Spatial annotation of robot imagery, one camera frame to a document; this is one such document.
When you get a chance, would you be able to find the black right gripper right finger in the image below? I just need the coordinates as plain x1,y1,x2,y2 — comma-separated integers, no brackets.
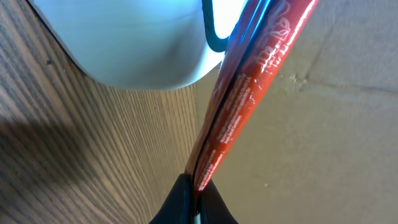
198,180,238,224

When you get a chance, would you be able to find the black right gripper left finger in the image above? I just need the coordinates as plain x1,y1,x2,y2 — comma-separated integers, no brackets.
149,174,193,224

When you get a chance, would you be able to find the red snack bar wrapper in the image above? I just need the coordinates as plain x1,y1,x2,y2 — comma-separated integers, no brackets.
185,0,318,194

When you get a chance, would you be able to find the white barcode scanner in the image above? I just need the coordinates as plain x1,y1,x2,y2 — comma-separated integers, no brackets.
30,0,245,90

